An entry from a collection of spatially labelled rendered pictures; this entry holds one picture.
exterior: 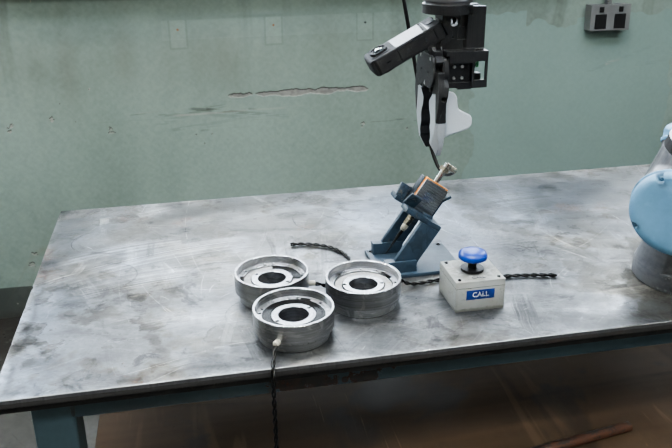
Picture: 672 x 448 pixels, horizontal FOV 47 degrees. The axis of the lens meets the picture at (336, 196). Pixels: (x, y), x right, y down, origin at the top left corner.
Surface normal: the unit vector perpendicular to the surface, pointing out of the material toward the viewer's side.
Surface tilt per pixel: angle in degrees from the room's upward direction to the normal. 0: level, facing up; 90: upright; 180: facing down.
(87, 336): 0
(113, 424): 0
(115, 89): 90
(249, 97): 90
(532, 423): 0
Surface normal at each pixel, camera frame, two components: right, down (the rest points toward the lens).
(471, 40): 0.23, 0.34
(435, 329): -0.01, -0.94
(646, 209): -0.57, 0.41
